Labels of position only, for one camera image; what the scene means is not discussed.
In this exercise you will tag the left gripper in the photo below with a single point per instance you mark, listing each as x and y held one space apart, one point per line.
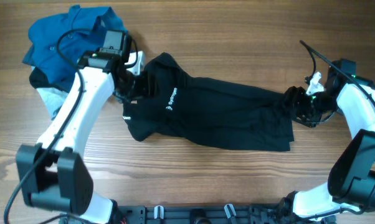
143 91

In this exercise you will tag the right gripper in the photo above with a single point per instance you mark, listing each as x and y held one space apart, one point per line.
311 121

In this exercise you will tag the black polo shirt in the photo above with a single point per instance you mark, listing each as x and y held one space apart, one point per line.
209 112

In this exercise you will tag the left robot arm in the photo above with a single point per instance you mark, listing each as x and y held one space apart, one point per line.
52 174

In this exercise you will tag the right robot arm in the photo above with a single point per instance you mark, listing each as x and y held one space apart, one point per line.
351 182

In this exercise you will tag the grey folded shirt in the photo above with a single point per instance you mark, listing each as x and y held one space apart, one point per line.
53 100

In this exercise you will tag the blue polo shirt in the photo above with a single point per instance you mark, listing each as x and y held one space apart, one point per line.
75 32

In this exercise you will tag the navy folded shirt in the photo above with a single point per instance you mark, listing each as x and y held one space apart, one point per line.
38 79

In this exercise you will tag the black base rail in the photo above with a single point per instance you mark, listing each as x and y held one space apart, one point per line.
249 214

